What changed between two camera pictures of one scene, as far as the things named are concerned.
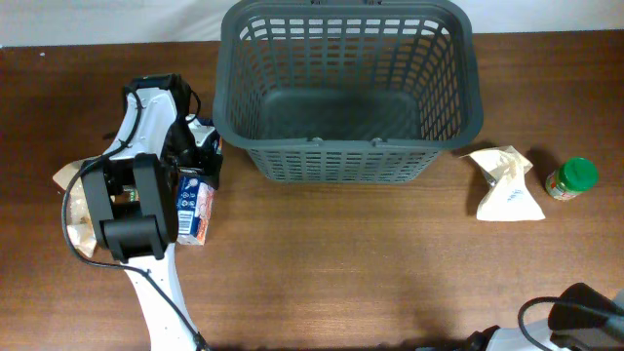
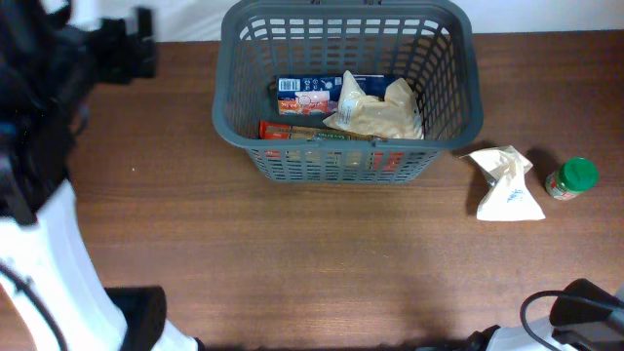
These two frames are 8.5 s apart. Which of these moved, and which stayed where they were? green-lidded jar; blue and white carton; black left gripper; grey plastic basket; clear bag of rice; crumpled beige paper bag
Moved: black left gripper; blue and white carton; clear bag of rice
Stayed: green-lidded jar; grey plastic basket; crumpled beige paper bag
